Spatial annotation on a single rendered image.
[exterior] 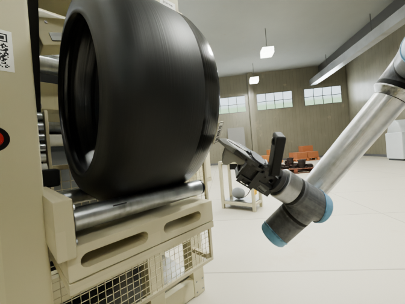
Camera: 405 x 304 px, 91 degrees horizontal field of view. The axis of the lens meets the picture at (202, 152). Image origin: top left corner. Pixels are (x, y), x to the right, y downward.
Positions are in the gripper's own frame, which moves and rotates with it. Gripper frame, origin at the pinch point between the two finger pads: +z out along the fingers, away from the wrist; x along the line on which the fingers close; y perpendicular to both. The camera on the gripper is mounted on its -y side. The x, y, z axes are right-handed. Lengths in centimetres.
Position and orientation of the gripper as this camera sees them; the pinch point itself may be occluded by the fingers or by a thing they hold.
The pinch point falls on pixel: (223, 139)
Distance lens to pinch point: 55.3
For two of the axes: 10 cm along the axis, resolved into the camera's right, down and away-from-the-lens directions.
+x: 0.9, -3.5, 9.3
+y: -5.2, 7.8, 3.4
